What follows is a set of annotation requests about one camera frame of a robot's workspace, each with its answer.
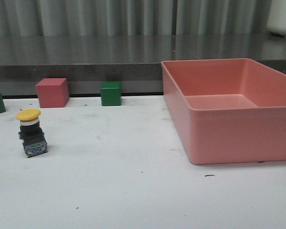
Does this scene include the pink plastic bin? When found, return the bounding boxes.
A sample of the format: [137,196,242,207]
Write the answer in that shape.
[162,59,286,164]

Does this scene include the far pink cube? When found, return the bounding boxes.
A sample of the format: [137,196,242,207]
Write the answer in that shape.
[36,78,70,108]

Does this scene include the grey stone counter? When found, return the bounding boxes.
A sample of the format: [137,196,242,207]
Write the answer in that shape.
[0,33,286,98]

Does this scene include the yellow push button switch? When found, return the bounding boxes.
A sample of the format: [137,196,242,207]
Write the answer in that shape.
[16,108,48,158]

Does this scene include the grey pleated curtain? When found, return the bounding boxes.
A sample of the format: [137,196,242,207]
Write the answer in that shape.
[0,0,271,36]

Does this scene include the white appliance on counter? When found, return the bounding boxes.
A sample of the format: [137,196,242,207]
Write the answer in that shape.
[266,0,286,37]

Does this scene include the right green cube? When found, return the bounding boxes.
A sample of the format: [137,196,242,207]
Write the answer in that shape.
[101,82,122,106]

